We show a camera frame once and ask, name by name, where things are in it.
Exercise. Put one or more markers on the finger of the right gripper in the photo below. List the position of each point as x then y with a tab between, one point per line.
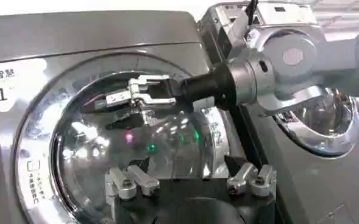
154	103
144	82

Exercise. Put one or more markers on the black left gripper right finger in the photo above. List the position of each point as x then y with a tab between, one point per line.
260	181

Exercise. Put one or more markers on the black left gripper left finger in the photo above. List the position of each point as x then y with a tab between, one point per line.
127	184

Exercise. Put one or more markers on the grey dryer without label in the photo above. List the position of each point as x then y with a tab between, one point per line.
313	182

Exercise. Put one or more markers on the grey dryer with number label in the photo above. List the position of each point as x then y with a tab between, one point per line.
84	36

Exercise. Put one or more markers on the small round glass dryer door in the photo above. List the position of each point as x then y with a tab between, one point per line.
322	137

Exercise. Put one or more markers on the white number label sticker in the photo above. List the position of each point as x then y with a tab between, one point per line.
14	83

